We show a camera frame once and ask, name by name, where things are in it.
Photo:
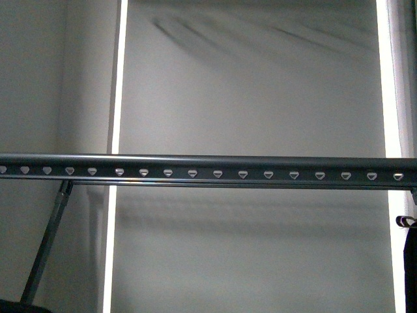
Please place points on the black t-shirt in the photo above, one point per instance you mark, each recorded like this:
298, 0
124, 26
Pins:
409, 255

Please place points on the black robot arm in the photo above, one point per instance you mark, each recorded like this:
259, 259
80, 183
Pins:
16, 307

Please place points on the metal hanger hook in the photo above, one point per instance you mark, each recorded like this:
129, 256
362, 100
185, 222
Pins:
405, 221

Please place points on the grey rack diagonal leg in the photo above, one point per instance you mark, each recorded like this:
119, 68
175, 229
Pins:
39, 264

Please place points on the grey perforated rack rail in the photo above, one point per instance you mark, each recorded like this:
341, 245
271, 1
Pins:
215, 171

